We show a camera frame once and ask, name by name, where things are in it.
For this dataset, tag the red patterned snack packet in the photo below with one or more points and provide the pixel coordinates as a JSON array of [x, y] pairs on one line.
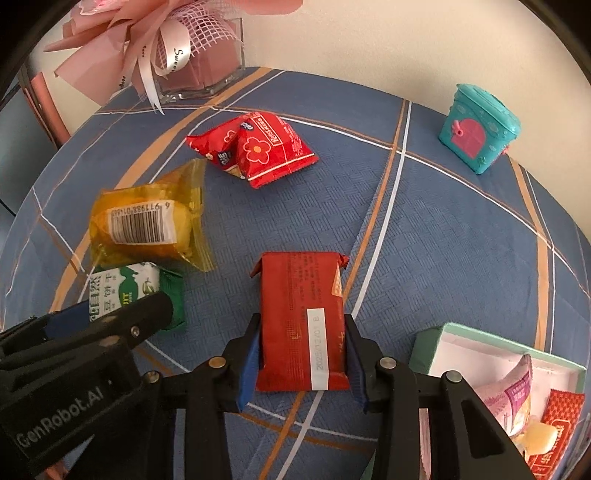
[[561, 415]]

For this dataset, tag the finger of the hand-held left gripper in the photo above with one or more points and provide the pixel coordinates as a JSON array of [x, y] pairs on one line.
[[64, 321], [138, 318]]

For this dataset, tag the pink paper flower bouquet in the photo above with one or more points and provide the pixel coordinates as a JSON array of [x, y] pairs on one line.
[[129, 41]]

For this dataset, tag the pale yellow jelly cup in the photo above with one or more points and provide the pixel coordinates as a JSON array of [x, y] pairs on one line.
[[538, 436]]

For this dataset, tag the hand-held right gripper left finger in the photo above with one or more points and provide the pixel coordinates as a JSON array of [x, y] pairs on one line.
[[247, 369]]

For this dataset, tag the dark red snack packet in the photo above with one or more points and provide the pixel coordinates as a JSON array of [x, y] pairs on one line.
[[295, 314]]

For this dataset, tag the teal toy box pink door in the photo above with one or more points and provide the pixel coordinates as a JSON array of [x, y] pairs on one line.
[[478, 129]]

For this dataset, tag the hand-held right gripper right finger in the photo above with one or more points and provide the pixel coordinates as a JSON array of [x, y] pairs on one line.
[[356, 369]]

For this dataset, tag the red flower print snack packet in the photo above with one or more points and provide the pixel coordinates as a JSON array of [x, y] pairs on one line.
[[214, 145], [272, 147]]

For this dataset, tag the clear glass vase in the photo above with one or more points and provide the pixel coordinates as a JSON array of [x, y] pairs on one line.
[[207, 69]]

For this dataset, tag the green and white biscuit packet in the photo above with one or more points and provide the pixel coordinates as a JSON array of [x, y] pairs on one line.
[[134, 284]]

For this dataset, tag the white tray with teal rim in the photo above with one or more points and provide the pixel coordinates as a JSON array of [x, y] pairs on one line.
[[461, 350]]

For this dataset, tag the pink snack packet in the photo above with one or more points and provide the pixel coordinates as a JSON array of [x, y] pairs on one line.
[[508, 401]]

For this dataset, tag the yellow snack packet with barcode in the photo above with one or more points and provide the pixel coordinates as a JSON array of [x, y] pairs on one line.
[[138, 221]]

